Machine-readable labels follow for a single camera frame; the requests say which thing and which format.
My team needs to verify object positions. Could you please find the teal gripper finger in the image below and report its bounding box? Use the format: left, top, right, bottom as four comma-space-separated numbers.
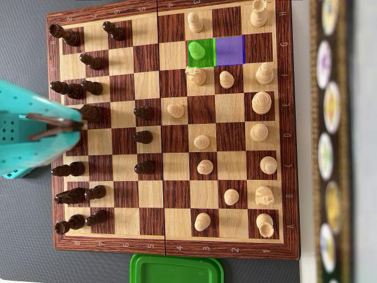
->
0, 78, 85, 128
0, 126, 85, 179

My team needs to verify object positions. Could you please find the white wooden pawn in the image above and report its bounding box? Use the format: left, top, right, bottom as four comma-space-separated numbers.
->
194, 212, 212, 232
219, 70, 235, 89
187, 11, 204, 34
196, 159, 214, 176
167, 103, 186, 119
187, 41, 206, 61
193, 134, 210, 151
223, 188, 240, 206

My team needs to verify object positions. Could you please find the dark brown wooden bishop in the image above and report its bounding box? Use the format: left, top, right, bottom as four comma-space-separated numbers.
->
50, 161, 86, 177
49, 81, 85, 100

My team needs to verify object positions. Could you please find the dark brown wooden knight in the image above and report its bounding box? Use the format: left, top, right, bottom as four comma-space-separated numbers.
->
80, 104, 104, 123
54, 187, 87, 206

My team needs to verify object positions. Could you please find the dark brown wooden pawn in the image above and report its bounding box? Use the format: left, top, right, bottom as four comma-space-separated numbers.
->
102, 20, 125, 41
84, 185, 107, 202
133, 105, 154, 120
79, 52, 102, 71
84, 209, 108, 227
134, 160, 156, 175
132, 130, 153, 145
81, 80, 104, 96

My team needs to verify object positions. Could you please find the dark grey foam mat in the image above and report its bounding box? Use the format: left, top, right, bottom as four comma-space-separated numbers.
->
0, 0, 303, 283

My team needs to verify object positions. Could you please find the dark brown wooden rook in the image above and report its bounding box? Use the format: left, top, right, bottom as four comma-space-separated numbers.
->
54, 214, 85, 236
48, 23, 81, 47

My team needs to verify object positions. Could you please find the wooden folding chessboard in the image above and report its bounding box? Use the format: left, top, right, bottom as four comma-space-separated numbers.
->
45, 0, 301, 261

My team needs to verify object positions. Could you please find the white wooden knight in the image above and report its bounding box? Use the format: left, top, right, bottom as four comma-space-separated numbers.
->
184, 66, 207, 87
254, 185, 275, 206

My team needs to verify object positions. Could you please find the green plastic container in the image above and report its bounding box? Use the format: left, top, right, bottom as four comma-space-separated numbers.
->
128, 252, 224, 283

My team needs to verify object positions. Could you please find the white wooden bishop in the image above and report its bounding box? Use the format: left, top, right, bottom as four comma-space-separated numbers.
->
259, 156, 278, 175
254, 62, 275, 86

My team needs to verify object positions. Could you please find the white wooden rook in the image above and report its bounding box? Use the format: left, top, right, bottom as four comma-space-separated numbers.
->
250, 0, 273, 28
255, 212, 275, 239

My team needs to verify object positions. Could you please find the dark patterned medallion strip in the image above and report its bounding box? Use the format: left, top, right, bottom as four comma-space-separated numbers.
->
308, 0, 354, 283

